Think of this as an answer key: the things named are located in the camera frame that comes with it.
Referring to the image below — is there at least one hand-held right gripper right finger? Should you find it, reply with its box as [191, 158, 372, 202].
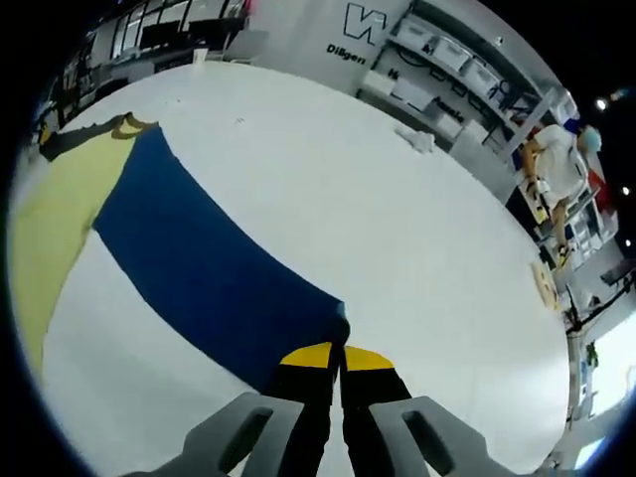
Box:
[339, 345, 528, 477]

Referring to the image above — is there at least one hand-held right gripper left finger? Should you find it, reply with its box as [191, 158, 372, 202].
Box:
[116, 341, 335, 477]

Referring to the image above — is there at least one yellow blue colour-block garment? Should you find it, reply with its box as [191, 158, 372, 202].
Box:
[7, 112, 352, 394]

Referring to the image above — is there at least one light wooden object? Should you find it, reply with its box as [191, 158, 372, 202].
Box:
[530, 260, 560, 312]

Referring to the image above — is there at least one grey chair back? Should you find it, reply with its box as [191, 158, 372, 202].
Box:
[449, 118, 491, 160]
[226, 30, 269, 65]

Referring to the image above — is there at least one black tripod stand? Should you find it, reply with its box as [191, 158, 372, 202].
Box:
[563, 270, 636, 334]

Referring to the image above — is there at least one white crumpled cloth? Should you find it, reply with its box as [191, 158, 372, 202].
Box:
[395, 126, 436, 153]

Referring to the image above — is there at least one grey metal storage shelf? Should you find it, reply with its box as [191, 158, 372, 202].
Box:
[355, 0, 580, 150]

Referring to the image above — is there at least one group of white storage boxes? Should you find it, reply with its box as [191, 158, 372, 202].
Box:
[362, 12, 577, 135]

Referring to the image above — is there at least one group of ceiling spot lights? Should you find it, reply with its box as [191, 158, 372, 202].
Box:
[594, 96, 633, 198]

